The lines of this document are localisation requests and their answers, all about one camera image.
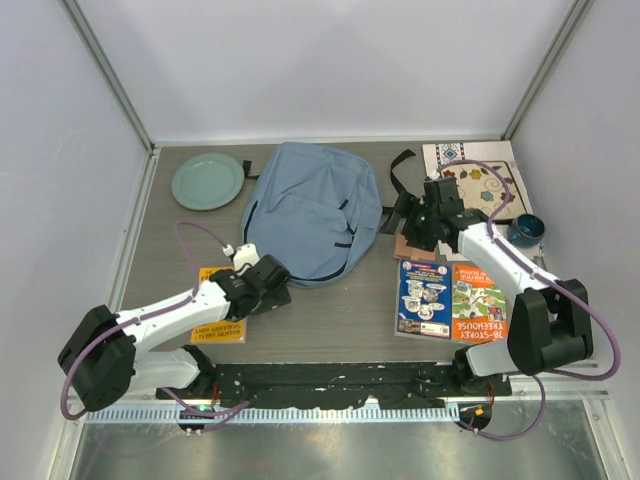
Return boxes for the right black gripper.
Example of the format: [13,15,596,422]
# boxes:
[380,191,440,252]

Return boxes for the yellow 130-storey treehouse book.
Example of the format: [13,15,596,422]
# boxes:
[190,267,247,345]

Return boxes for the light blue backpack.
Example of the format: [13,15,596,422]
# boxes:
[241,142,392,288]

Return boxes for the blue illustrated book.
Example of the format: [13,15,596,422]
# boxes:
[394,260,453,340]

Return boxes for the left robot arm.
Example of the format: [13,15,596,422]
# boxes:
[58,255,291,420]

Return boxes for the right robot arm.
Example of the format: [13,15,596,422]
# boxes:
[380,178,593,395]

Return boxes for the floral square plate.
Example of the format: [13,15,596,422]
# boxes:
[441,161,531,224]

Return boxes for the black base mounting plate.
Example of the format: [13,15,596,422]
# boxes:
[176,362,512,410]

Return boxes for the orange 78-storey treehouse book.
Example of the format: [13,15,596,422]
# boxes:
[451,264,508,344]

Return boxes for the teal round plate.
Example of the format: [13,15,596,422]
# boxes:
[171,152,245,211]

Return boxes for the dark blue mug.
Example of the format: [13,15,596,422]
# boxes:
[506,213,546,248]

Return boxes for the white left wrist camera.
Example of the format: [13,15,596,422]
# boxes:
[222,243,260,275]

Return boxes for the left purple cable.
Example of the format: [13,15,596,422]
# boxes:
[60,221,251,432]

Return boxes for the slotted cable duct rail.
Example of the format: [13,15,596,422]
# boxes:
[86,402,459,425]

